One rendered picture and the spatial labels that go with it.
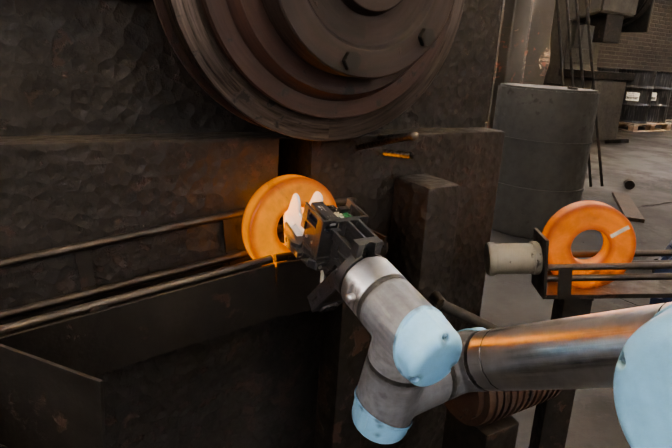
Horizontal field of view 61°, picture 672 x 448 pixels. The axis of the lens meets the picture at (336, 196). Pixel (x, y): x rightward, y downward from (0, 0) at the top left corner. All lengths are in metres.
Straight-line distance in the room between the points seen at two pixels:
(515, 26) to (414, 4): 4.47
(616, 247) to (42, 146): 0.91
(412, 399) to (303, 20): 0.46
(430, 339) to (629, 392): 0.24
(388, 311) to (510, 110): 2.93
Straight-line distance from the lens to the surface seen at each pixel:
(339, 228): 0.74
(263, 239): 0.85
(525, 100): 3.46
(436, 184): 0.98
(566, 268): 1.06
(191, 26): 0.73
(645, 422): 0.44
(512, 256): 1.04
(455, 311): 1.00
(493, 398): 1.00
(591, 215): 1.07
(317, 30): 0.71
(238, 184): 0.88
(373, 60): 0.75
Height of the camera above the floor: 1.01
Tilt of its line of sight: 14 degrees down
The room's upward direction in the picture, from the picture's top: 4 degrees clockwise
